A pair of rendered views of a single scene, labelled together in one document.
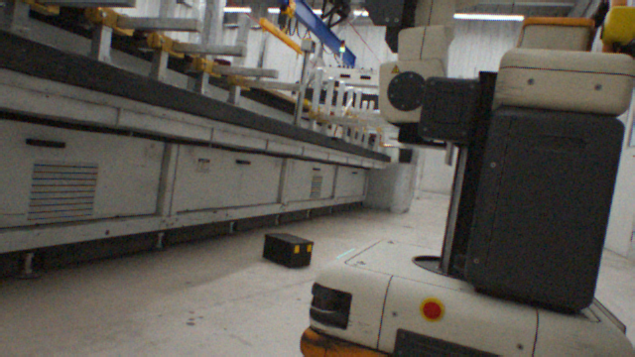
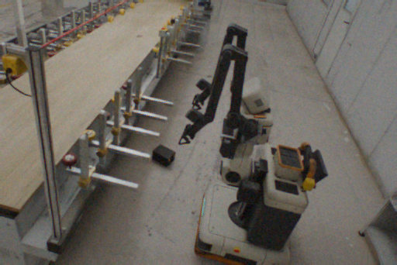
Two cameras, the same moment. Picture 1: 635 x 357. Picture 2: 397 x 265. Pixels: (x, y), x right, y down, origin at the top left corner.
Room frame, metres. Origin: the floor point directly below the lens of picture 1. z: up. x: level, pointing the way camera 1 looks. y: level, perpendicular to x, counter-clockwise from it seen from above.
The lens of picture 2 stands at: (-0.22, 0.60, 2.09)
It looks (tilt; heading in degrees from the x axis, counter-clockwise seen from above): 34 degrees down; 348
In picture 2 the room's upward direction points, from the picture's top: 9 degrees clockwise
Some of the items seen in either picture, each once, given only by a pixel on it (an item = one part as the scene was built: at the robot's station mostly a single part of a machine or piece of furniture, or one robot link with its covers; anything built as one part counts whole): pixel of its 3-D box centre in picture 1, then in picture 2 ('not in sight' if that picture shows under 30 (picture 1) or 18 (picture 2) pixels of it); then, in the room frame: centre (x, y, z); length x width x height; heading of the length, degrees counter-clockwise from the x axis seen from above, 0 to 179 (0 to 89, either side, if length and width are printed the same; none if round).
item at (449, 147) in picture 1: (424, 113); (237, 178); (1.17, -0.26, 0.68); 0.28 x 0.27 x 0.25; 160
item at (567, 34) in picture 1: (548, 55); (287, 162); (1.14, -0.54, 0.87); 0.23 x 0.15 x 0.11; 160
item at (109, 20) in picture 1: (110, 20); (103, 148); (1.30, 0.66, 0.83); 0.14 x 0.06 x 0.05; 160
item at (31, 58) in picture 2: not in sight; (40, 160); (0.76, 0.90, 1.20); 0.15 x 0.12 x 1.00; 160
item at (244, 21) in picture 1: (237, 68); (138, 94); (1.98, 0.42, 0.86); 0.04 x 0.04 x 0.48; 70
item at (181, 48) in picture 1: (190, 49); (129, 129); (1.52, 0.49, 0.83); 0.43 x 0.03 x 0.04; 70
